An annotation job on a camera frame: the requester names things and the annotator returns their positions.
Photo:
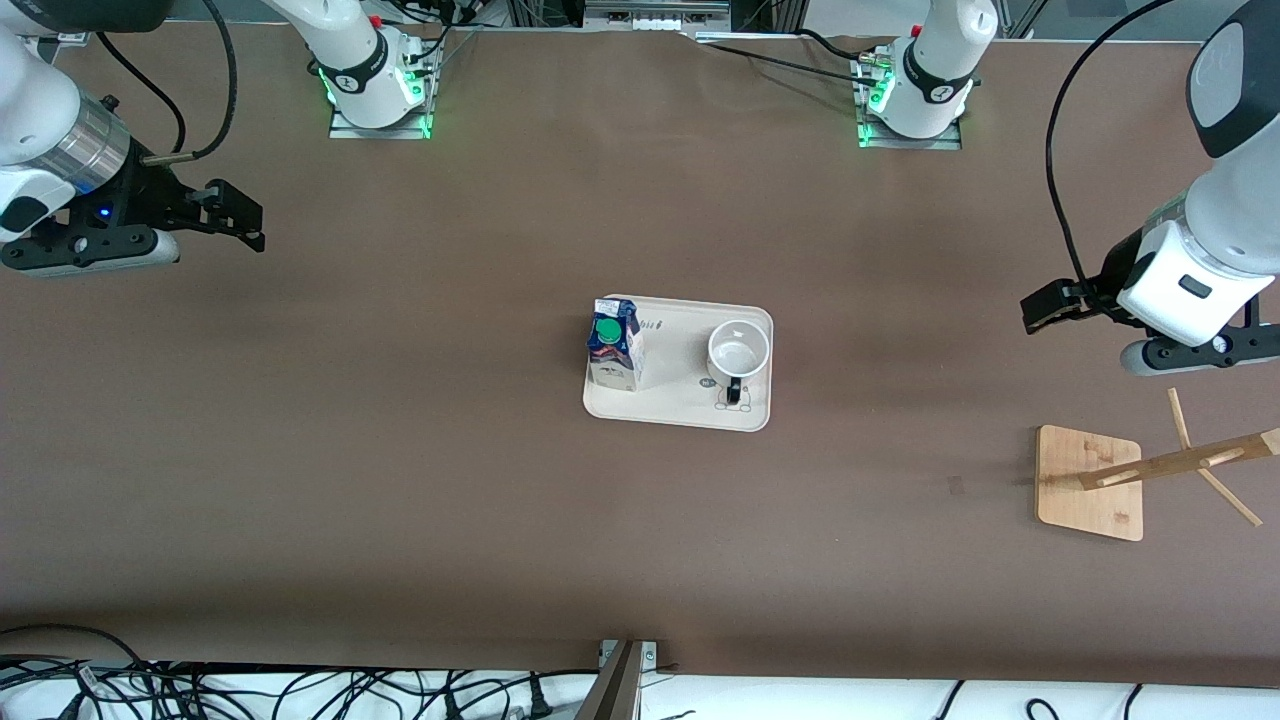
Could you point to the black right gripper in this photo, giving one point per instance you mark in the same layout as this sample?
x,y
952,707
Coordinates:
x,y
145,199

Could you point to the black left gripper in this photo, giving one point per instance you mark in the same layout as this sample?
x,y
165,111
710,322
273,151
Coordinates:
x,y
1113,273

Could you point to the blue white milk carton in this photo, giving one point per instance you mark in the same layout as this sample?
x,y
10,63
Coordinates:
x,y
613,350

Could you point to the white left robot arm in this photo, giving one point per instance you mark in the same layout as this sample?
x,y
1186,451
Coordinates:
x,y
1235,210

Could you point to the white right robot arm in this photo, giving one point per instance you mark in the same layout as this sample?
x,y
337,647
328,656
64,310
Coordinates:
x,y
352,60

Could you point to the cream rabbit print tray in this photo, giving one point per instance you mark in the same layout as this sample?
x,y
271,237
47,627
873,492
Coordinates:
x,y
675,400

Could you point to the wooden mug rack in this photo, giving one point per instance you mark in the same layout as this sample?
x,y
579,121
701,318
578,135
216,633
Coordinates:
x,y
1085,490

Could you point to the grey power strip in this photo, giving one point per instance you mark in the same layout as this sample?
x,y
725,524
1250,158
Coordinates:
x,y
655,14

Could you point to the aluminium profile bar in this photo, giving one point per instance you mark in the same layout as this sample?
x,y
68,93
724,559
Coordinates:
x,y
612,690

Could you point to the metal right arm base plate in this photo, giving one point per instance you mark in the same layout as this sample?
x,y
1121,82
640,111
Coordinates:
x,y
345,131

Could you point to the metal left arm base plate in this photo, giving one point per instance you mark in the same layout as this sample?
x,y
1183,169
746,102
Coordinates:
x,y
950,143

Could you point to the silver corner bracket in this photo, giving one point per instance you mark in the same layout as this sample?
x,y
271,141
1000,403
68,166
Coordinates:
x,y
651,655

